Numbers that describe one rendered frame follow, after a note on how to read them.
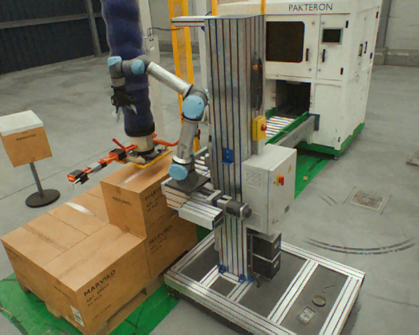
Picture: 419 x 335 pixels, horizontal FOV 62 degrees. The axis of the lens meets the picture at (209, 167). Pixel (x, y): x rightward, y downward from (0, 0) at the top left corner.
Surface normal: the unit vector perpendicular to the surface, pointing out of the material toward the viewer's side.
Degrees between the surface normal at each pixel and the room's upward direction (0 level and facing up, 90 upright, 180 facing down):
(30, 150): 90
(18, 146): 90
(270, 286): 0
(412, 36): 90
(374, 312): 0
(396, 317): 0
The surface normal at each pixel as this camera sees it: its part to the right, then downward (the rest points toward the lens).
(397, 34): -0.60, 0.40
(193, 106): -0.15, 0.35
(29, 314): -0.07, -0.89
